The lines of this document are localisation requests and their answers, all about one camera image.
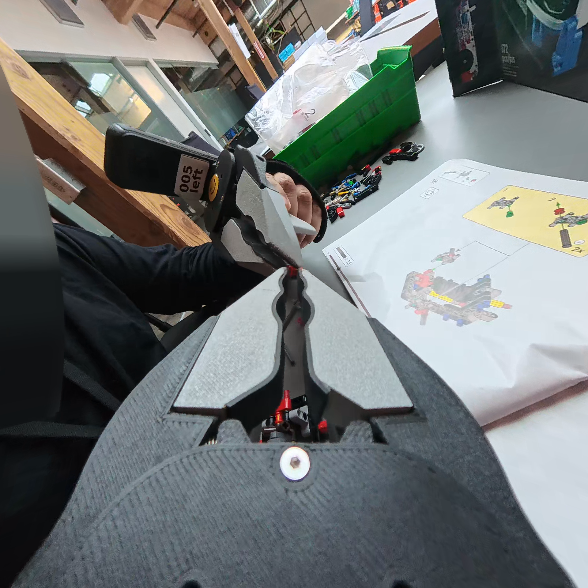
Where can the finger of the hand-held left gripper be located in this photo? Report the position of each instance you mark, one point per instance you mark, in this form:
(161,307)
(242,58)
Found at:
(239,241)
(275,216)

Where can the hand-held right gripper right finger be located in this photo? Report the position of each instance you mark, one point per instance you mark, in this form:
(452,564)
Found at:
(353,363)

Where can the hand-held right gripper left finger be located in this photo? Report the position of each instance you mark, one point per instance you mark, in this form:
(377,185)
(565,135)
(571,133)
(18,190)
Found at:
(229,363)

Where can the black lego frame assembly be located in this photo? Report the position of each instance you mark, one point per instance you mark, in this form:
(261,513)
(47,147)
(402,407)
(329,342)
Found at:
(298,415)

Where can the pile of lego pieces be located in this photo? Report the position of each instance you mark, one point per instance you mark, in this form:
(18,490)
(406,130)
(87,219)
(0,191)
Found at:
(404,151)

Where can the lego instruction booklet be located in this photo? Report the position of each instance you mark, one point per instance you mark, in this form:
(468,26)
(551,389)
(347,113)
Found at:
(505,358)

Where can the black lego box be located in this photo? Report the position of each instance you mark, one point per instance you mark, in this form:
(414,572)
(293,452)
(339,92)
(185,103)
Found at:
(473,55)

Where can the person's left hand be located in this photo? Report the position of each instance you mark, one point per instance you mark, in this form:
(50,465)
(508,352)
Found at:
(305,202)

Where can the wooden workbench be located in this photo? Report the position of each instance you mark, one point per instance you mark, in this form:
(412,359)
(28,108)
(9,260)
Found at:
(69,133)

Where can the green plastic bin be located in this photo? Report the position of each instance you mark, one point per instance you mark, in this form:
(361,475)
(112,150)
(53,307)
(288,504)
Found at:
(358,119)

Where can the clear plastic bag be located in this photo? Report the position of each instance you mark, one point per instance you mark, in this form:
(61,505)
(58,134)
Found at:
(312,82)

